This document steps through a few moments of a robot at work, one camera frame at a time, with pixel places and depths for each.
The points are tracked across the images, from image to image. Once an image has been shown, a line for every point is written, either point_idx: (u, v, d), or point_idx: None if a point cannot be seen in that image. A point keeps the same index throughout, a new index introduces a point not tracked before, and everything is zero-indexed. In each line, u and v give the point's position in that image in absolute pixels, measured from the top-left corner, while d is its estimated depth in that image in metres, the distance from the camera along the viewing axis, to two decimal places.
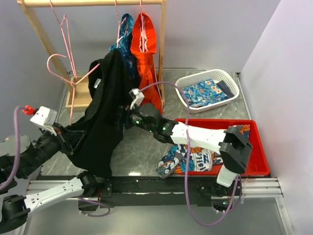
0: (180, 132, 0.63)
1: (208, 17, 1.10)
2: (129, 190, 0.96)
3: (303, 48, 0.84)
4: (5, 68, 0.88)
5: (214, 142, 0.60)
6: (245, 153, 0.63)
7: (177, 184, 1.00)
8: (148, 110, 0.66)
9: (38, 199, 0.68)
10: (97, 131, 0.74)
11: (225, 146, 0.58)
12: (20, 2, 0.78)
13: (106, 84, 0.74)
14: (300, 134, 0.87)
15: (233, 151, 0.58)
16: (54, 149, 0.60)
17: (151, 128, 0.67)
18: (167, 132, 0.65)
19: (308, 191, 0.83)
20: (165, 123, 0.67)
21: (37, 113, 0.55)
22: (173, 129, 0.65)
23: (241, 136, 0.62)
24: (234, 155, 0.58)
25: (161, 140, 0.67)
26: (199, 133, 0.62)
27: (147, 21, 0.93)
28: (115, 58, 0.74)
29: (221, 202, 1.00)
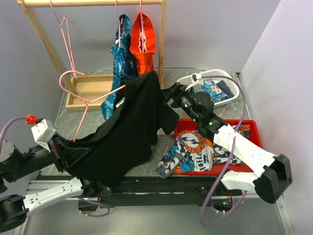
0: (227, 136, 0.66)
1: (208, 17, 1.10)
2: (129, 190, 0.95)
3: (303, 49, 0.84)
4: (6, 69, 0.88)
5: (259, 163, 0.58)
6: (283, 188, 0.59)
7: (177, 184, 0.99)
8: (201, 98, 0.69)
9: (37, 199, 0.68)
10: (107, 151, 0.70)
11: (270, 173, 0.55)
12: (20, 2, 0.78)
13: (129, 106, 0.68)
14: (301, 134, 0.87)
15: (276, 180, 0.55)
16: (45, 163, 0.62)
17: (198, 118, 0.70)
18: (212, 129, 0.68)
19: (308, 191, 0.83)
20: (212, 119, 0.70)
21: (36, 126, 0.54)
22: (218, 129, 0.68)
23: (288, 170, 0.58)
24: (275, 186, 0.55)
25: (202, 133, 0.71)
26: (250, 147, 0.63)
27: (146, 21, 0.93)
28: (147, 83, 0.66)
29: (221, 202, 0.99)
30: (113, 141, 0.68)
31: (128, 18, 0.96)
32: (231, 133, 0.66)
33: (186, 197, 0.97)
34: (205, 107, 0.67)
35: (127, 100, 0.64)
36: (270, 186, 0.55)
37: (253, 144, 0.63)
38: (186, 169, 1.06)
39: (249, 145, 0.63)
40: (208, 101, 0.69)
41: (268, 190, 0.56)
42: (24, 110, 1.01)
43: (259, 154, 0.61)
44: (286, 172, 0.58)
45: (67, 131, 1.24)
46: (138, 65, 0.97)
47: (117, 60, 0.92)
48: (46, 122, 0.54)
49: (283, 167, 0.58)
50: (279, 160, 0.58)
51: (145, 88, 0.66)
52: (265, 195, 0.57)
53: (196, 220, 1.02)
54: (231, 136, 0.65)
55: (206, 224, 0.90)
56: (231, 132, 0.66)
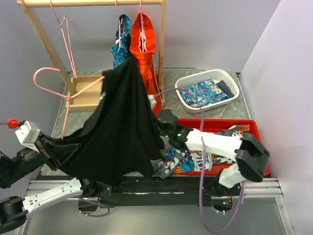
0: (195, 138, 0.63)
1: (208, 17, 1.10)
2: (129, 190, 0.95)
3: (304, 48, 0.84)
4: (5, 69, 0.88)
5: (230, 149, 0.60)
6: (263, 161, 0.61)
7: (177, 184, 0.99)
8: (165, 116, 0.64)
9: (36, 200, 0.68)
10: (95, 147, 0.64)
11: (241, 153, 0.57)
12: (20, 2, 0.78)
13: (113, 99, 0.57)
14: (301, 134, 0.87)
15: (249, 158, 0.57)
16: (36, 165, 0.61)
17: (167, 133, 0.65)
18: (183, 138, 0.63)
19: (308, 191, 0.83)
20: (180, 129, 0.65)
21: (20, 129, 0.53)
22: (188, 136, 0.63)
23: (258, 144, 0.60)
24: (251, 162, 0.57)
25: (176, 146, 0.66)
26: (216, 138, 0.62)
27: (146, 21, 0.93)
28: (127, 74, 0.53)
29: (221, 202, 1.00)
30: (100, 138, 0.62)
31: (128, 18, 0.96)
32: (197, 134, 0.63)
33: (186, 197, 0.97)
34: (170, 124, 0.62)
35: (107, 94, 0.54)
36: (246, 164, 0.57)
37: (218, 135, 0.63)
38: (186, 169, 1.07)
39: (215, 138, 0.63)
40: (171, 117, 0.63)
41: (248, 168, 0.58)
42: (24, 110, 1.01)
43: (228, 142, 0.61)
44: (257, 146, 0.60)
45: (66, 131, 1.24)
46: None
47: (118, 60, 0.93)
48: (29, 124, 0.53)
49: (252, 144, 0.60)
50: (245, 138, 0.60)
51: (124, 80, 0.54)
52: (250, 174, 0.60)
53: (196, 220, 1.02)
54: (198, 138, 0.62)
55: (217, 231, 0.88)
56: (198, 134, 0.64)
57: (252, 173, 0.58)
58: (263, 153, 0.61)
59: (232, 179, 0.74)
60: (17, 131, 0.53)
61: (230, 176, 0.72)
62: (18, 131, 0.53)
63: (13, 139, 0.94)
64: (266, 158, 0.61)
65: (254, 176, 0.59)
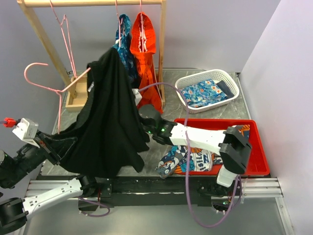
0: (180, 133, 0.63)
1: (208, 17, 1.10)
2: (129, 190, 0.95)
3: (303, 48, 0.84)
4: (6, 69, 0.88)
5: (214, 143, 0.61)
6: (245, 153, 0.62)
7: (177, 184, 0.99)
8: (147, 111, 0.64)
9: (36, 201, 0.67)
10: (88, 140, 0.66)
11: (225, 147, 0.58)
12: (20, 2, 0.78)
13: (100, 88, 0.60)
14: (301, 134, 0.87)
15: (232, 152, 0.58)
16: (38, 161, 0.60)
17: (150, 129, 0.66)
18: (166, 134, 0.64)
19: (308, 191, 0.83)
20: (164, 125, 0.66)
21: (18, 127, 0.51)
22: (171, 131, 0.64)
23: (240, 137, 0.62)
24: (234, 155, 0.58)
25: (160, 141, 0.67)
26: (200, 133, 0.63)
27: (146, 21, 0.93)
28: (111, 62, 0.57)
29: (221, 202, 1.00)
30: (92, 129, 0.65)
31: (128, 18, 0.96)
32: (183, 130, 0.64)
33: (186, 197, 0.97)
34: (152, 119, 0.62)
35: (96, 82, 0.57)
36: (230, 157, 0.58)
37: (202, 129, 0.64)
38: (186, 169, 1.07)
39: (199, 132, 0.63)
40: (153, 111, 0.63)
41: (231, 161, 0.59)
42: (24, 110, 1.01)
43: (212, 136, 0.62)
44: (239, 139, 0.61)
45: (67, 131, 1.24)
46: (138, 65, 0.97)
47: None
48: (27, 120, 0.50)
49: (235, 137, 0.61)
50: (228, 132, 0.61)
51: (110, 68, 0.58)
52: (234, 166, 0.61)
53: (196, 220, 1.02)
54: (182, 133, 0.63)
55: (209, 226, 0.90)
56: (182, 129, 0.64)
57: (235, 165, 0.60)
58: (245, 146, 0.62)
59: (229, 177, 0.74)
60: (14, 129, 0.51)
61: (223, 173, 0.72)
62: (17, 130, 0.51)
63: (13, 139, 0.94)
64: (248, 150, 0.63)
65: (237, 168, 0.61)
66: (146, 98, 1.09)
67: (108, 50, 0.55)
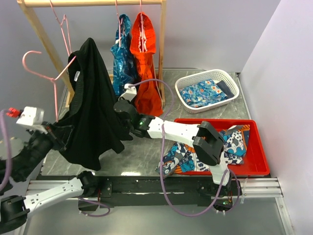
0: (157, 127, 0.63)
1: (208, 17, 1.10)
2: (129, 190, 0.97)
3: (303, 48, 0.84)
4: (5, 69, 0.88)
5: (189, 136, 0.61)
6: (218, 146, 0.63)
7: (177, 184, 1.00)
8: (121, 105, 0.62)
9: (38, 199, 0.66)
10: (81, 130, 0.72)
11: (198, 140, 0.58)
12: (20, 2, 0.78)
13: (86, 77, 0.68)
14: (301, 134, 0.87)
15: (205, 144, 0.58)
16: (48, 148, 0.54)
17: (127, 123, 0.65)
18: (144, 127, 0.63)
19: (308, 191, 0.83)
20: (142, 118, 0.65)
21: (23, 115, 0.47)
22: (149, 124, 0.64)
23: (213, 130, 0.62)
24: (207, 148, 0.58)
25: (138, 134, 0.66)
26: (175, 127, 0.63)
27: (146, 21, 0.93)
28: (91, 53, 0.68)
29: (222, 203, 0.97)
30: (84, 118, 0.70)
31: (128, 18, 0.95)
32: (159, 124, 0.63)
33: (186, 197, 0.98)
34: (127, 113, 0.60)
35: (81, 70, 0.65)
36: (203, 151, 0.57)
37: (178, 123, 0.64)
38: (186, 169, 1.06)
39: (175, 126, 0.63)
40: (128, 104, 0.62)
41: (204, 154, 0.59)
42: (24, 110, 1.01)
43: (187, 129, 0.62)
44: (212, 133, 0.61)
45: None
46: (138, 65, 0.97)
47: (118, 60, 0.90)
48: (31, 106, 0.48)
49: (208, 131, 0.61)
50: (201, 126, 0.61)
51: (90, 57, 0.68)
52: (207, 160, 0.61)
53: (196, 220, 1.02)
54: (159, 128, 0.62)
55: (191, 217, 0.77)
56: (159, 122, 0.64)
57: (209, 158, 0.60)
58: (218, 139, 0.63)
59: (218, 174, 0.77)
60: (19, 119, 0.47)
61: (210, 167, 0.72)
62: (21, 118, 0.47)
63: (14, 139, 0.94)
64: (220, 143, 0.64)
65: (209, 160, 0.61)
66: (147, 98, 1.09)
67: (86, 40, 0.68)
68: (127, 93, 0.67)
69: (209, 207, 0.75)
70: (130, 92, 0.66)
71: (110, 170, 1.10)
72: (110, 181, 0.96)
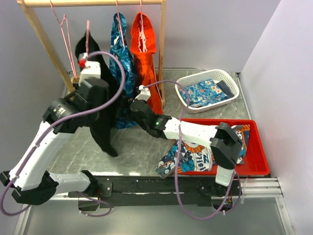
0: (173, 127, 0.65)
1: (208, 17, 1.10)
2: (129, 190, 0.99)
3: (303, 49, 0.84)
4: (5, 69, 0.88)
5: (206, 137, 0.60)
6: (235, 149, 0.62)
7: (176, 184, 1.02)
8: (137, 105, 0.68)
9: (60, 177, 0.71)
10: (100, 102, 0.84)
11: (216, 141, 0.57)
12: (20, 2, 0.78)
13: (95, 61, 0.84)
14: (300, 134, 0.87)
15: (223, 146, 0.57)
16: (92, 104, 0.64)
17: (143, 122, 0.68)
18: (160, 127, 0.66)
19: (307, 191, 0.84)
20: (158, 118, 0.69)
21: (89, 66, 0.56)
22: (166, 124, 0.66)
23: (232, 132, 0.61)
24: (225, 150, 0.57)
25: (154, 134, 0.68)
26: (191, 128, 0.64)
27: (145, 21, 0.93)
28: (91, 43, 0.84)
29: (221, 202, 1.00)
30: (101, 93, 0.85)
31: (122, 15, 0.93)
32: (176, 124, 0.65)
33: (186, 197, 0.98)
34: (143, 112, 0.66)
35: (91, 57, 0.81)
36: (220, 152, 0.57)
37: (195, 125, 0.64)
38: (186, 169, 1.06)
39: (192, 127, 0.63)
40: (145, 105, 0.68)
41: (221, 156, 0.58)
42: (23, 110, 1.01)
43: (204, 130, 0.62)
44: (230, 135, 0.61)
45: None
46: (139, 65, 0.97)
47: (124, 60, 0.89)
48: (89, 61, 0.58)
49: (227, 133, 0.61)
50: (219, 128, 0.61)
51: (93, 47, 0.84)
52: (224, 162, 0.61)
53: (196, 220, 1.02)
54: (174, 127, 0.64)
55: (198, 219, 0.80)
56: (176, 123, 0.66)
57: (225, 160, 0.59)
58: (236, 142, 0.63)
59: (225, 176, 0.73)
60: (86, 70, 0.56)
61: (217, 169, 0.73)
62: (87, 69, 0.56)
63: (13, 139, 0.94)
64: (238, 146, 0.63)
65: (227, 163, 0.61)
66: None
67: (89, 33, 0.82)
68: (142, 94, 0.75)
69: (218, 210, 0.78)
70: (145, 93, 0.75)
71: (109, 170, 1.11)
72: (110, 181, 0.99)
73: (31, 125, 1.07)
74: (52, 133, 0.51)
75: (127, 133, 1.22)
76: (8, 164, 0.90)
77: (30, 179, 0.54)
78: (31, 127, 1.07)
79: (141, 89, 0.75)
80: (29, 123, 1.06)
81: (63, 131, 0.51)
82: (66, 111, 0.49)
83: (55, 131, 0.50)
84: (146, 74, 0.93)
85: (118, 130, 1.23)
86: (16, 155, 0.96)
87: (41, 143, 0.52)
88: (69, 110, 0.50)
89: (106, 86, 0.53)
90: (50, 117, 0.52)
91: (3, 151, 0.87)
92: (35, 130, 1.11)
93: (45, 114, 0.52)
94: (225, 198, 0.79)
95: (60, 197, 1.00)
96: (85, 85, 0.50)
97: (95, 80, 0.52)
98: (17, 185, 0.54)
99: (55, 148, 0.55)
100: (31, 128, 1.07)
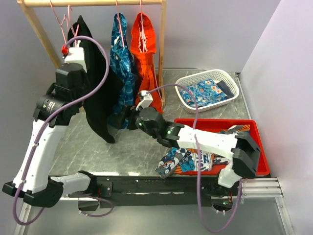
0: (188, 137, 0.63)
1: (208, 17, 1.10)
2: (129, 190, 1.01)
3: (303, 49, 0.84)
4: (5, 70, 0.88)
5: (226, 148, 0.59)
6: (256, 156, 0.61)
7: (176, 184, 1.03)
8: (148, 114, 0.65)
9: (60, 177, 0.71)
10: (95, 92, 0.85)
11: (238, 152, 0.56)
12: (20, 2, 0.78)
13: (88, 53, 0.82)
14: (300, 134, 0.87)
15: (245, 157, 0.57)
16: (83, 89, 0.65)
17: (154, 132, 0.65)
18: (172, 136, 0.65)
19: (307, 191, 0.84)
20: (168, 127, 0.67)
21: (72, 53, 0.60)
22: (179, 133, 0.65)
23: (252, 141, 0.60)
24: (247, 161, 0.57)
25: (166, 144, 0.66)
26: (209, 137, 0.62)
27: (146, 21, 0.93)
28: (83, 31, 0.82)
29: (221, 202, 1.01)
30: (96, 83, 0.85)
31: (123, 15, 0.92)
32: (190, 132, 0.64)
33: (186, 197, 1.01)
34: (155, 121, 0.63)
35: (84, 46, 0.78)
36: (243, 163, 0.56)
37: (212, 133, 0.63)
38: (186, 169, 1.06)
39: (210, 137, 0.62)
40: (154, 113, 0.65)
41: (243, 166, 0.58)
42: (23, 110, 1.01)
43: (223, 140, 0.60)
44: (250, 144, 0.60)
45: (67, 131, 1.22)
46: (139, 65, 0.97)
47: (124, 60, 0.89)
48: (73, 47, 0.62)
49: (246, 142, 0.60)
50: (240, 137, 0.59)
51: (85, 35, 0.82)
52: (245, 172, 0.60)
53: (196, 220, 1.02)
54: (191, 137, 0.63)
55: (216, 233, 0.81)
56: (190, 132, 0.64)
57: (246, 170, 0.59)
58: (256, 150, 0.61)
59: (232, 180, 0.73)
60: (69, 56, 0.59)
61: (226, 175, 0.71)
62: (70, 56, 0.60)
63: (13, 139, 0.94)
64: (258, 154, 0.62)
65: (247, 173, 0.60)
66: None
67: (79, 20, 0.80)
68: (145, 100, 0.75)
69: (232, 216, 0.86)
70: (147, 99, 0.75)
71: (109, 170, 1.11)
72: (110, 181, 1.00)
73: (31, 125, 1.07)
74: (49, 129, 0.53)
75: (127, 133, 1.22)
76: (7, 164, 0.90)
77: (38, 180, 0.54)
78: (31, 127, 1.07)
79: (144, 94, 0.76)
80: (29, 123, 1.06)
81: (59, 124, 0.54)
82: (57, 104, 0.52)
83: (52, 126, 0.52)
84: (145, 74, 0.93)
85: (118, 130, 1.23)
86: (16, 155, 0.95)
87: (40, 141, 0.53)
88: (59, 103, 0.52)
89: (81, 69, 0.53)
90: (42, 114, 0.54)
91: (3, 151, 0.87)
92: None
93: (34, 112, 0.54)
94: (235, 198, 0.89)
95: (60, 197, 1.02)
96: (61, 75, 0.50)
97: (69, 66, 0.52)
98: (26, 189, 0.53)
99: (54, 144, 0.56)
100: (31, 128, 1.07)
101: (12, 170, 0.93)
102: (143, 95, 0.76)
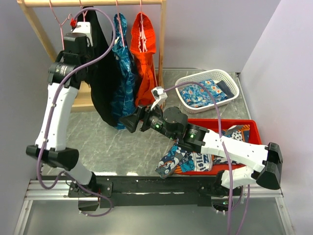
0: (214, 143, 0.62)
1: (208, 17, 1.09)
2: (129, 190, 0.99)
3: (304, 48, 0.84)
4: (5, 70, 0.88)
5: (256, 159, 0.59)
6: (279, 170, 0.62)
7: (177, 184, 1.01)
8: (173, 116, 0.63)
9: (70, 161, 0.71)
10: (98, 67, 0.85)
11: (271, 167, 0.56)
12: (20, 2, 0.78)
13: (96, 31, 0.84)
14: (300, 134, 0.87)
15: (277, 172, 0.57)
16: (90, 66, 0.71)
17: (177, 134, 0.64)
18: (196, 140, 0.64)
19: (307, 191, 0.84)
20: (190, 130, 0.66)
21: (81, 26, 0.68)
22: (204, 139, 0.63)
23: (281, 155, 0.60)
24: (278, 176, 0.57)
25: (188, 148, 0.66)
26: (239, 147, 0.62)
27: (145, 21, 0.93)
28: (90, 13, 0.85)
29: (221, 203, 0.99)
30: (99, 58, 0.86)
31: (122, 16, 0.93)
32: (217, 139, 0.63)
33: (186, 197, 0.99)
34: (182, 124, 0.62)
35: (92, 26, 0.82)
36: (274, 177, 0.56)
37: (242, 143, 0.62)
38: (186, 169, 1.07)
39: (240, 146, 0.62)
40: (179, 115, 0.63)
41: (272, 180, 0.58)
42: (23, 110, 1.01)
43: (253, 151, 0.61)
44: (279, 158, 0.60)
45: (67, 131, 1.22)
46: (139, 65, 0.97)
47: (124, 60, 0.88)
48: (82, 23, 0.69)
49: (276, 155, 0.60)
50: (272, 150, 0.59)
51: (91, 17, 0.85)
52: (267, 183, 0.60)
53: (196, 220, 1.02)
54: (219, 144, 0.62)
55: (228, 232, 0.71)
56: (216, 138, 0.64)
57: (272, 185, 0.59)
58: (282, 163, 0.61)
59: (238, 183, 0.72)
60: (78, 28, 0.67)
61: (237, 180, 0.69)
62: (78, 28, 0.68)
63: (14, 139, 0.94)
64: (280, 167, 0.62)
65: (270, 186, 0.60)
66: (146, 98, 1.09)
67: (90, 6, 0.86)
68: (160, 99, 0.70)
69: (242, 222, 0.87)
70: (163, 98, 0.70)
71: (109, 170, 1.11)
72: (109, 182, 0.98)
73: (31, 125, 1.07)
74: (64, 89, 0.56)
75: (127, 133, 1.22)
76: (7, 164, 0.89)
77: (60, 139, 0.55)
78: (31, 127, 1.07)
79: (160, 94, 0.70)
80: (29, 123, 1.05)
81: (73, 85, 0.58)
82: (69, 67, 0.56)
83: (67, 86, 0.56)
84: (145, 74, 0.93)
85: (118, 130, 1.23)
86: (16, 155, 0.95)
87: (57, 102, 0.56)
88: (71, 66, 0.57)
89: (85, 35, 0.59)
90: (55, 79, 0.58)
91: (3, 151, 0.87)
92: (35, 130, 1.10)
93: (48, 78, 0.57)
94: (248, 199, 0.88)
95: (60, 197, 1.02)
96: (69, 41, 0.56)
97: (74, 34, 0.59)
98: (50, 148, 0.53)
99: (69, 107, 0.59)
100: (31, 128, 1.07)
101: (12, 169, 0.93)
102: (158, 93, 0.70)
